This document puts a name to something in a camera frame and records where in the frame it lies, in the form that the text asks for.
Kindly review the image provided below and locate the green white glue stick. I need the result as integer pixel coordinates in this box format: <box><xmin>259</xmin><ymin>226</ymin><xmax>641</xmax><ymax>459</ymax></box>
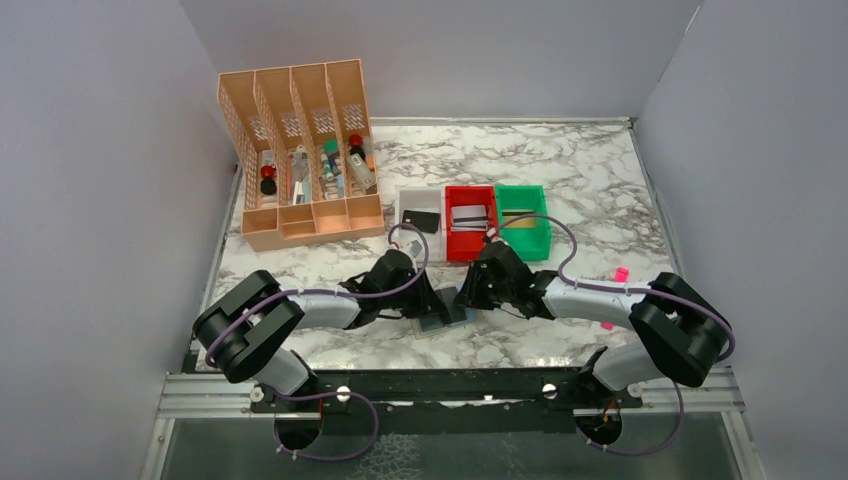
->
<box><xmin>320</xmin><ymin>153</ymin><xmax>334</xmax><ymax>181</ymax></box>

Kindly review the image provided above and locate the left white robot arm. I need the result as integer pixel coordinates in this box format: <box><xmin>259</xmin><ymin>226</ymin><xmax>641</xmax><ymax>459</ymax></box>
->
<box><xmin>192</xmin><ymin>249</ymin><xmax>448</xmax><ymax>396</ymax></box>

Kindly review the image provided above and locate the pink marker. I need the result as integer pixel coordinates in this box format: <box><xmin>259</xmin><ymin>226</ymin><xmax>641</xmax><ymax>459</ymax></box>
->
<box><xmin>601</xmin><ymin>266</ymin><xmax>630</xmax><ymax>331</ymax></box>

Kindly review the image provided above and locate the black chip card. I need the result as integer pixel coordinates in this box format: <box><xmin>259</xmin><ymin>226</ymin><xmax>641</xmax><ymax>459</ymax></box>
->
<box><xmin>401</xmin><ymin>209</ymin><xmax>441</xmax><ymax>234</ymax></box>

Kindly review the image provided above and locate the red black stamp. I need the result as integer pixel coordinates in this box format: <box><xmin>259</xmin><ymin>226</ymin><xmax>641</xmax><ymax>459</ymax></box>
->
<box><xmin>260</xmin><ymin>165</ymin><xmax>277</xmax><ymax>196</ymax></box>
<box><xmin>348</xmin><ymin>134</ymin><xmax>367</xmax><ymax>160</ymax></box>

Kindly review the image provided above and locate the white credit card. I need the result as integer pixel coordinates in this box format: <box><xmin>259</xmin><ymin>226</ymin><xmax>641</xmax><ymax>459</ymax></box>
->
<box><xmin>450</xmin><ymin>205</ymin><xmax>489</xmax><ymax>231</ymax></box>

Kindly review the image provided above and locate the red black stamp left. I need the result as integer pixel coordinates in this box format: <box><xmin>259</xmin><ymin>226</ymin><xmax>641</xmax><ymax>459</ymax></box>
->
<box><xmin>260</xmin><ymin>165</ymin><xmax>277</xmax><ymax>196</ymax></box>

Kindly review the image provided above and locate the light blue stapler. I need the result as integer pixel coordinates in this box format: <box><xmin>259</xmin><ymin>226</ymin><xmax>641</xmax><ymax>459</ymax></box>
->
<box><xmin>292</xmin><ymin>179</ymin><xmax>312</xmax><ymax>205</ymax></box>

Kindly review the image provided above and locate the peach plastic desk organizer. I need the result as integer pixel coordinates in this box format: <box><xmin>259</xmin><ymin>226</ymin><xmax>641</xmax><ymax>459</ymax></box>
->
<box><xmin>217</xmin><ymin>59</ymin><xmax>385</xmax><ymax>252</ymax></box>

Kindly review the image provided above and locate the black mounting rail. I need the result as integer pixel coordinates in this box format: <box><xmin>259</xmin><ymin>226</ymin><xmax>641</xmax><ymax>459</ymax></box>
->
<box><xmin>250</xmin><ymin>367</ymin><xmax>642</xmax><ymax>435</ymax></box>

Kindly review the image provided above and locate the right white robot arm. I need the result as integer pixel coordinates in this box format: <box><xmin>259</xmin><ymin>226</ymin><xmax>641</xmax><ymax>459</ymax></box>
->
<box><xmin>456</xmin><ymin>242</ymin><xmax>735</xmax><ymax>397</ymax></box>

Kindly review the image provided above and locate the grey staples box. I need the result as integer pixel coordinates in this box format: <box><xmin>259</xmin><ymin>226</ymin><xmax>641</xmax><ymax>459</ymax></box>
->
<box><xmin>347</xmin><ymin>153</ymin><xmax>378</xmax><ymax>194</ymax></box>

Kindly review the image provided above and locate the dark grey card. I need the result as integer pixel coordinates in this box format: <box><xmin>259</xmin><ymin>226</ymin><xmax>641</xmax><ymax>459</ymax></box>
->
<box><xmin>436</xmin><ymin>286</ymin><xmax>476</xmax><ymax>327</ymax></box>

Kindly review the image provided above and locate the green eraser block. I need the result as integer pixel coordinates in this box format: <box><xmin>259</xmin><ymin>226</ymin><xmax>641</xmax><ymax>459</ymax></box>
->
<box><xmin>323</xmin><ymin>140</ymin><xmax>339</xmax><ymax>156</ymax></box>

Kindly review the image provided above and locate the green plastic bin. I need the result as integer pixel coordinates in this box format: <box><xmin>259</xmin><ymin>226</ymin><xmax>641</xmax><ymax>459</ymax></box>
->
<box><xmin>495</xmin><ymin>185</ymin><xmax>552</xmax><ymax>262</ymax></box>

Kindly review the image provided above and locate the red plastic bin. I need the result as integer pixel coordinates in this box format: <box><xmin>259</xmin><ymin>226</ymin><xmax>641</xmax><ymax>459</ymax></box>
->
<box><xmin>445</xmin><ymin>185</ymin><xmax>497</xmax><ymax>262</ymax></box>

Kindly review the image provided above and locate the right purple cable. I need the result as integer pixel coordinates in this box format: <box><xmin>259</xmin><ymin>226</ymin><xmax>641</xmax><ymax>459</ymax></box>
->
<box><xmin>486</xmin><ymin>213</ymin><xmax>737</xmax><ymax>362</ymax></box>

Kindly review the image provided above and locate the red black stamp right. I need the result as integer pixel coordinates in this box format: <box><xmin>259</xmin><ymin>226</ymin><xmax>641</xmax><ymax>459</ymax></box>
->
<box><xmin>348</xmin><ymin>134</ymin><xmax>367</xmax><ymax>160</ymax></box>

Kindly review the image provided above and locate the white plastic bin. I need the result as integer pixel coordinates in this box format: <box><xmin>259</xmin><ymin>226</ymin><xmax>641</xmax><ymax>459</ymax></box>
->
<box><xmin>392</xmin><ymin>186</ymin><xmax>448</xmax><ymax>264</ymax></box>

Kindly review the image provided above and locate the gold striped card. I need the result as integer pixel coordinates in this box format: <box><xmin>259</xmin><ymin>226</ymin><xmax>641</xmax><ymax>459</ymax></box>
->
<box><xmin>503</xmin><ymin>210</ymin><xmax>536</xmax><ymax>229</ymax></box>

